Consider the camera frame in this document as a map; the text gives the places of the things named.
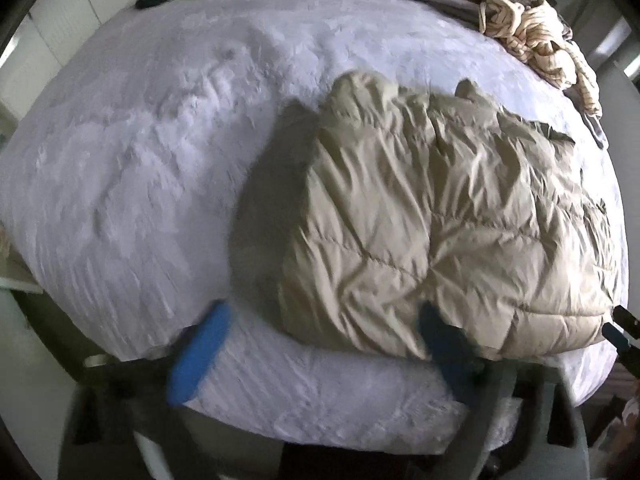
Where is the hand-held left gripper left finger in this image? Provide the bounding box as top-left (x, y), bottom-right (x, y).
top-left (55, 299), bottom-right (281, 480)

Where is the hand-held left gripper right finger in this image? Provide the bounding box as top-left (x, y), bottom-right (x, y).
top-left (417, 302), bottom-right (588, 480)

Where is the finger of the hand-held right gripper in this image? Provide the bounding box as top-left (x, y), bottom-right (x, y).
top-left (601, 322), bottom-right (635, 357)
top-left (613, 305), bottom-right (640, 328)

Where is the beige puffer jacket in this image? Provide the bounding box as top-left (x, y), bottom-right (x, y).
top-left (277, 71), bottom-right (623, 362)

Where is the lavender fluffy bed blanket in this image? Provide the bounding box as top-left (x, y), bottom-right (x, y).
top-left (0, 0), bottom-right (632, 461)

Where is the cream striped garment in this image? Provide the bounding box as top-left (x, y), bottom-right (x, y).
top-left (477, 0), bottom-right (603, 118)

